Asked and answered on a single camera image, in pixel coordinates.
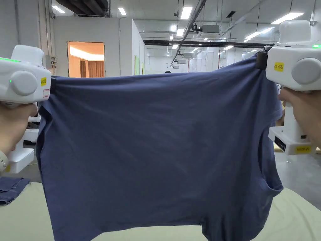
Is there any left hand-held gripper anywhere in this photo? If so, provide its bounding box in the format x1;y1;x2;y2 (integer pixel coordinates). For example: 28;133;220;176
0;45;56;174

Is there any dark blue shirt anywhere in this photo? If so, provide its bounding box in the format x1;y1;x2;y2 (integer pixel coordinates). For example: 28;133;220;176
36;51;284;241

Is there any person's left hand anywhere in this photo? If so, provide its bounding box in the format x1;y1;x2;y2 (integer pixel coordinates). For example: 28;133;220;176
0;100;38;157

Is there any folded dark blue garment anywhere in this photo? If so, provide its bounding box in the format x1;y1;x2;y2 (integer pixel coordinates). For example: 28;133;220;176
0;177;31;207

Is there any person's right hand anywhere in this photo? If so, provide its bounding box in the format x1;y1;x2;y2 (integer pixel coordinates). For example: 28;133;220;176
278;88;321;152

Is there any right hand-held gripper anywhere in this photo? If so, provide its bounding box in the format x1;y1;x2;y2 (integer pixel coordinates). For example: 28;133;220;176
256;20;321;155

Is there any bed with pale green sheet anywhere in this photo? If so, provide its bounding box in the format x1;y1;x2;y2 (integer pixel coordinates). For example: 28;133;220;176
0;182;321;241

